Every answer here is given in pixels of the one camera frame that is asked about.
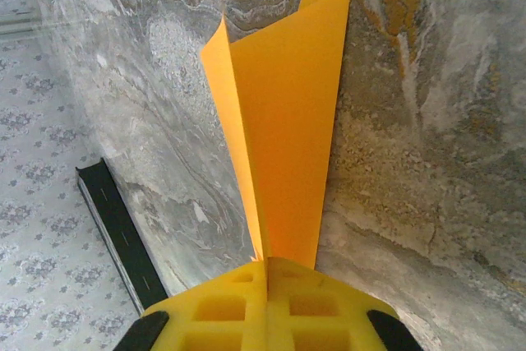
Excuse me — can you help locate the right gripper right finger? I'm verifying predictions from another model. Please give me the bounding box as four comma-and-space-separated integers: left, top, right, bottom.
266, 257, 424, 351

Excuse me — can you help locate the orange paper sheet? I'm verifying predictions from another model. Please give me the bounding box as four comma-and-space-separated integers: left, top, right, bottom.
200, 0, 352, 270

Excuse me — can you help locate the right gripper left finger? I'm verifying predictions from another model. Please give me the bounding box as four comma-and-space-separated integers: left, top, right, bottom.
118, 262, 268, 351

